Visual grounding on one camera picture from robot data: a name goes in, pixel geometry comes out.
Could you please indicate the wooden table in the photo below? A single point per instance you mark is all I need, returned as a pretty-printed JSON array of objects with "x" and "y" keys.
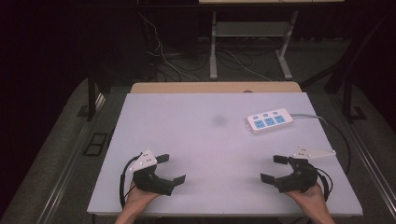
[{"x": 214, "y": 87}]

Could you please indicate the white power strip blue sockets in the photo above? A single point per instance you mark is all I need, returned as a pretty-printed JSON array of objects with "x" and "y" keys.
[{"x": 270, "y": 120}]

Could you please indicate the grey metal desk frame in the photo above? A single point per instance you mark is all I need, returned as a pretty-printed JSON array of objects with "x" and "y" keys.
[{"x": 213, "y": 62}]

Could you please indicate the person's left hand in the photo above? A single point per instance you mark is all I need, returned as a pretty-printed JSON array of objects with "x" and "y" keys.
[{"x": 138, "y": 199}]

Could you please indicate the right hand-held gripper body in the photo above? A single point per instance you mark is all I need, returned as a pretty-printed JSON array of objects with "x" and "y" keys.
[{"x": 297, "y": 179}]

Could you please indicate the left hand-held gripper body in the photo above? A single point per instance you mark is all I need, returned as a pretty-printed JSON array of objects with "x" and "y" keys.
[{"x": 149, "y": 182}]

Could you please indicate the aluminium floor rail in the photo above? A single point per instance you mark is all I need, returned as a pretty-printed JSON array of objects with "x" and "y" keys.
[
  {"x": 71, "y": 155},
  {"x": 370, "y": 155}
]

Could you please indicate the person's right hand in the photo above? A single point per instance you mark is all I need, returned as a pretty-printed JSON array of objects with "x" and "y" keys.
[{"x": 308, "y": 199}]

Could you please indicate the black metal stand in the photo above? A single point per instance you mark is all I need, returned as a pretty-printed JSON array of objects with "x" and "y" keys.
[
  {"x": 91, "y": 93},
  {"x": 348, "y": 99}
]

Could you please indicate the black floor frame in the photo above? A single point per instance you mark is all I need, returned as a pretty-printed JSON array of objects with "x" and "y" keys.
[{"x": 96, "y": 144}]

